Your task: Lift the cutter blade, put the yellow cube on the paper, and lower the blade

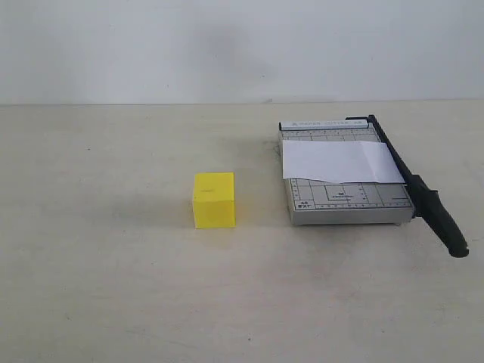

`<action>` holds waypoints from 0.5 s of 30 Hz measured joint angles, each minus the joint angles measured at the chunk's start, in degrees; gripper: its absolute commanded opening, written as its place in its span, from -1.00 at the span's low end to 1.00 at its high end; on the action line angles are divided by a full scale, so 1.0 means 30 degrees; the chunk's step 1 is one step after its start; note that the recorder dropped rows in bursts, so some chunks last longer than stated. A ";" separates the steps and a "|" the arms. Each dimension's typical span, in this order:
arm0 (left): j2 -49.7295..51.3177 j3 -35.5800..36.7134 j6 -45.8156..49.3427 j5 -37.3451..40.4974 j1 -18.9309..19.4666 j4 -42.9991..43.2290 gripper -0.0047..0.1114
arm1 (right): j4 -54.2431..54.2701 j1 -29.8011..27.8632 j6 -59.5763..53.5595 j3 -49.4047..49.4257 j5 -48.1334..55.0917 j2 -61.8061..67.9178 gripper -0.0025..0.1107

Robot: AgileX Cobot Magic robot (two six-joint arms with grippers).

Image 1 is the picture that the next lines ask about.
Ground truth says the yellow cube block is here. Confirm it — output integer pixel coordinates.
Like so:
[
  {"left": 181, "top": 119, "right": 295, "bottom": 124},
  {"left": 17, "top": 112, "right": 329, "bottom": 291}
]
[{"left": 192, "top": 172, "right": 236, "bottom": 229}]

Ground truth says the white paper sheet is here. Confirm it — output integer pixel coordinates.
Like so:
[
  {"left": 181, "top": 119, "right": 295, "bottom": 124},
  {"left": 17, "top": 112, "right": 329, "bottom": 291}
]
[{"left": 281, "top": 140, "right": 404, "bottom": 184}]

